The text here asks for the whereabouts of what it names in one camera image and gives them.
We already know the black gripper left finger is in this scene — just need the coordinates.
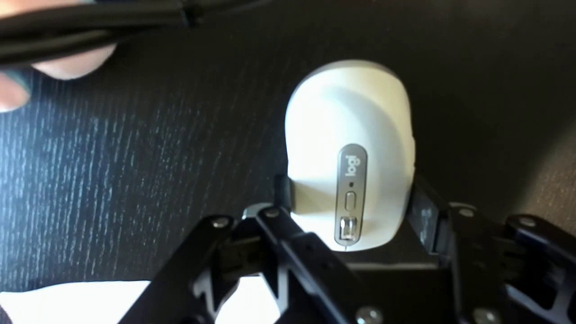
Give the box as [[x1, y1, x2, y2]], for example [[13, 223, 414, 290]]
[[117, 173, 385, 324]]

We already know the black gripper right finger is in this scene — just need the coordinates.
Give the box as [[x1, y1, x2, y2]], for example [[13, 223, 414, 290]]
[[409, 177, 576, 324]]

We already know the white computer mouse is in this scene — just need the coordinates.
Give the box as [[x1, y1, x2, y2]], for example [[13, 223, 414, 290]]
[[281, 58, 419, 254]]

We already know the white desk lamp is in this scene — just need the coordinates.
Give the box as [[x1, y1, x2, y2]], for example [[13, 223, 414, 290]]
[[0, 277, 284, 324]]

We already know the pink octopus plush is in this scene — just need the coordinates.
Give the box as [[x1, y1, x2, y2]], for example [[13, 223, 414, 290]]
[[0, 42, 117, 115]]

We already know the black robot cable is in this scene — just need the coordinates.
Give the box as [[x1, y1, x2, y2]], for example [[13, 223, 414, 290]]
[[0, 0, 272, 67]]

